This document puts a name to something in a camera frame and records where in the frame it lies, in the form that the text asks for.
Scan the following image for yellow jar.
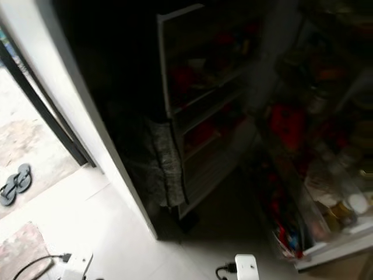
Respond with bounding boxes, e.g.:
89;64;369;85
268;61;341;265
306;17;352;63
326;201;356;231

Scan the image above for red plastic bag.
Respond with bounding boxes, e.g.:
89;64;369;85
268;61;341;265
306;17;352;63
189;120;216;146

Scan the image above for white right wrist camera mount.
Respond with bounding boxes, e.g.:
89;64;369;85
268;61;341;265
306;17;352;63
235;254;260;280

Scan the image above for colourful snack packets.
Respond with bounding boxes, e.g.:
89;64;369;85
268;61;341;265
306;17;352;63
274;225;307;257

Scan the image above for pinkish brown fuzzy doormat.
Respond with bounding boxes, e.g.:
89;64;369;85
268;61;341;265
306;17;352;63
0;222;50;280

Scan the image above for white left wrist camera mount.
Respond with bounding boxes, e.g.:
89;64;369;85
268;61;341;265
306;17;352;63
63;252;93;280

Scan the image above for large red packet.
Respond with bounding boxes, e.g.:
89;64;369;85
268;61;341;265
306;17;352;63
271;105;307;149

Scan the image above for grey patterned cloth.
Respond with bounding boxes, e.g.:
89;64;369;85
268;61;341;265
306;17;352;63
134;117;187;208

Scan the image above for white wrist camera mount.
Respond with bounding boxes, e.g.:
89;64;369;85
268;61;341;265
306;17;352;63
63;252;93;280
235;254;260;280

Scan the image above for clear bottle white cap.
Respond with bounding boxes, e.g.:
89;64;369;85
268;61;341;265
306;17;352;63
318;143;371;214

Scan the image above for grey flip-flop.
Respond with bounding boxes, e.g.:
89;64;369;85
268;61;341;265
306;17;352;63
0;174;19;206
15;163;33;193

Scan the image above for dark framed glass door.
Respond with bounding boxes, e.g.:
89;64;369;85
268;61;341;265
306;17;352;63
0;29;94;167

